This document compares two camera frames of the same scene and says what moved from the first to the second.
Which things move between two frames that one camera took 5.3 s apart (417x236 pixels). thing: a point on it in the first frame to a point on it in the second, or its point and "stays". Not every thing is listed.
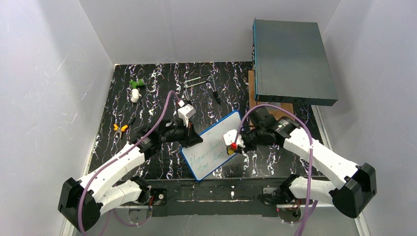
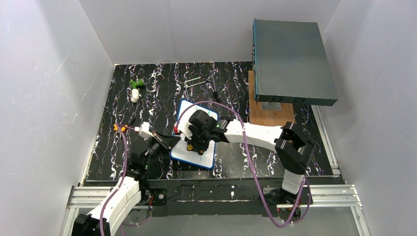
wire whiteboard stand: [215, 93] stays
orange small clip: [118, 130] stays
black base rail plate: [212, 197] stays
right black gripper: [245, 141] to [194, 142]
